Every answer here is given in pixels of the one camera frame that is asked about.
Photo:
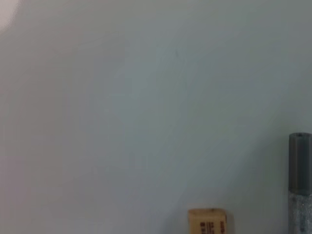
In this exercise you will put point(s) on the grey marker pen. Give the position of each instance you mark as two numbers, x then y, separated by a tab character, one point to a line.
299	170

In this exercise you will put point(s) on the beige eraser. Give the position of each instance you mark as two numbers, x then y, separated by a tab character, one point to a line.
207	221

